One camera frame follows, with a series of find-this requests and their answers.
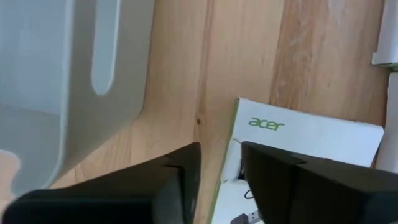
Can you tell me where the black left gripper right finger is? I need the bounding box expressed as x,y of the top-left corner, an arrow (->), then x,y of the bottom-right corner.
241,141 -> 398,224

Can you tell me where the white acer booklet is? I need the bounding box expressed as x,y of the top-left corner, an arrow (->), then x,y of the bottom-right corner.
207,97 -> 386,224

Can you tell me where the grey plastic bin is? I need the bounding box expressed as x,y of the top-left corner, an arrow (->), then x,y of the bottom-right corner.
0,0 -> 156,198

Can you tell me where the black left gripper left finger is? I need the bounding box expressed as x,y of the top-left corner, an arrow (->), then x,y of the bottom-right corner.
1,141 -> 202,224

